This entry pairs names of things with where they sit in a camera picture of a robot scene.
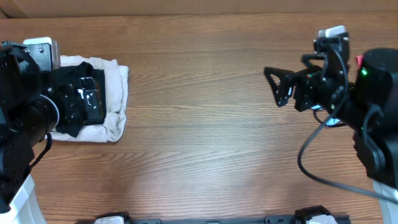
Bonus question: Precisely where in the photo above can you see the right black cable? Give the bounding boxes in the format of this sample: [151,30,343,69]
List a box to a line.
[297,46,398,206]

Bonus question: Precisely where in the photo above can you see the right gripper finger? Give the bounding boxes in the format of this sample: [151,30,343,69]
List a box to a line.
[301,54,325,68]
[264,67,295,107]

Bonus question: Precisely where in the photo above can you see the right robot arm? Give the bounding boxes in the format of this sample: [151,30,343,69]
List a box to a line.
[264,32,397,223]

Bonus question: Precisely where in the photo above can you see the left black cable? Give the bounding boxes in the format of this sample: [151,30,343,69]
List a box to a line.
[29,132,53,170]

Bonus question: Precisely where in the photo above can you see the black t-shirt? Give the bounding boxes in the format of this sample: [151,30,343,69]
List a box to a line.
[55,62,106,138]

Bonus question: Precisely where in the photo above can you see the black cable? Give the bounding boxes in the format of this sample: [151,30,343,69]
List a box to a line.
[29,132,53,170]
[297,46,398,206]

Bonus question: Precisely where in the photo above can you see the folded beige garment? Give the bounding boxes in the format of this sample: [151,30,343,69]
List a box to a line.
[51,55,129,142]

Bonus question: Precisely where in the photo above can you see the light blue garment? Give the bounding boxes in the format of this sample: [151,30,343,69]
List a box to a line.
[311,105,345,128]

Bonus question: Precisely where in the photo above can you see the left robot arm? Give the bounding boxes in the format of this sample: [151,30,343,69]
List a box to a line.
[1,38,106,223]

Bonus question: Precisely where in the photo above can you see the red garment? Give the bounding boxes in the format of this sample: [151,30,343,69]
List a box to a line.
[356,55,364,67]

